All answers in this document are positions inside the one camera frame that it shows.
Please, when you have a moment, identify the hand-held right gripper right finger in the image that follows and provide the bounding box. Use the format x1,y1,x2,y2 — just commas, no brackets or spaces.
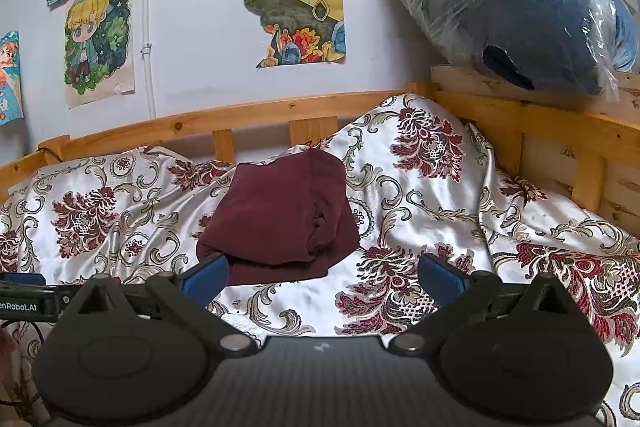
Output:
387,253,581,355

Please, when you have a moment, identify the blond cartoon figure poster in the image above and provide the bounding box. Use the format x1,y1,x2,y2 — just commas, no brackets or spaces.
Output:
63,0,137,109

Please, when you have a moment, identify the maroon sweater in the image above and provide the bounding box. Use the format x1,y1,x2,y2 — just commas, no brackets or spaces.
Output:
196,148,362,286

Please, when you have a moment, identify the white floral blanket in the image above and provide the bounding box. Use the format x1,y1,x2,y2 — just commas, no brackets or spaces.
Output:
0,93,640,427

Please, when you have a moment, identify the white wall pipe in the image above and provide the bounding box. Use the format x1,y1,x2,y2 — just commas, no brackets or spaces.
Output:
141,0,157,120

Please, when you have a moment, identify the colourful landscape poster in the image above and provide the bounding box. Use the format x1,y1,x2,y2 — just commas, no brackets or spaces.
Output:
241,0,347,68

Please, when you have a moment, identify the wooden bed frame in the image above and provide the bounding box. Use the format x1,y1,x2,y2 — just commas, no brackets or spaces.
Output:
0,66,640,228

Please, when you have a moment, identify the blue-edged cartoon figure poster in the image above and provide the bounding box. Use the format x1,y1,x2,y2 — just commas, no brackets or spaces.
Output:
0,30,25,126

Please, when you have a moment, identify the blue plush toy in plastic bag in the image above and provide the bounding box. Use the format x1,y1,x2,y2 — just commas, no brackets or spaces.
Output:
352,0,640,102

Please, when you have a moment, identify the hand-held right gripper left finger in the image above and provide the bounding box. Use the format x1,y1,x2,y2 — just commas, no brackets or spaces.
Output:
60,252,262,358

